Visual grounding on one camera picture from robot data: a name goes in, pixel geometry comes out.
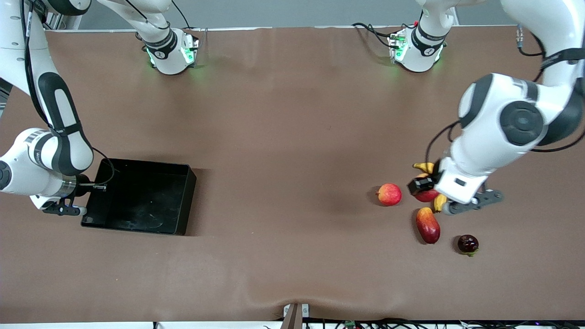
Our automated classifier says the red yellow apple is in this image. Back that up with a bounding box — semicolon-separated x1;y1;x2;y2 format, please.
414;173;441;203
376;183;403;207

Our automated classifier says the yellow banana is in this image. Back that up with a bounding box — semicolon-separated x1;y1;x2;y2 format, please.
413;162;448;213

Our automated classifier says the black plastic box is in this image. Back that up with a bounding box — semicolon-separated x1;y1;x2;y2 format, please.
81;158;197;236

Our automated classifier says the red yellow mango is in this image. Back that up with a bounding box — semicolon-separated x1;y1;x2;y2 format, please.
415;207;441;244

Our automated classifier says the table cover mat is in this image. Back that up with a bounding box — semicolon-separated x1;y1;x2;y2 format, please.
0;25;585;323

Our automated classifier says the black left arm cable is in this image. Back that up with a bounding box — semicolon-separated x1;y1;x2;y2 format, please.
425;25;585;166

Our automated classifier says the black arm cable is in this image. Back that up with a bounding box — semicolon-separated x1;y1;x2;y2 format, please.
425;25;585;166
20;0;116;191

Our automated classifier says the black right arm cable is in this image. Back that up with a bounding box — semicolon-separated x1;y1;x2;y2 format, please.
20;0;116;191

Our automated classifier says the black base cable bundle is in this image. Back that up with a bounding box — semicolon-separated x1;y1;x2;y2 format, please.
351;22;414;49

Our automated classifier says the aluminium frame profile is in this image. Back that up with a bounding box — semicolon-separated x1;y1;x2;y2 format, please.
43;9;84;31

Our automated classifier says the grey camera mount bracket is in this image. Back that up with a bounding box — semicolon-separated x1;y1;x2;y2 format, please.
280;303;310;329

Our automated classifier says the thin black base cable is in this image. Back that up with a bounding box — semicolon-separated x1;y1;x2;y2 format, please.
171;0;192;29

